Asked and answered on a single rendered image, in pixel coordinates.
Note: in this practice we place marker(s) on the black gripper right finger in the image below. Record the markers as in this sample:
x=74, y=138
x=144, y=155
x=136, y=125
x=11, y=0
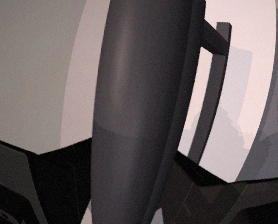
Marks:
x=194, y=196

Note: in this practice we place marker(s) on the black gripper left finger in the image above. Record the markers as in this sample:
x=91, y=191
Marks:
x=57, y=184

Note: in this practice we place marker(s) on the grey flat mat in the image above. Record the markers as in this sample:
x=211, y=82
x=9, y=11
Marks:
x=262, y=159

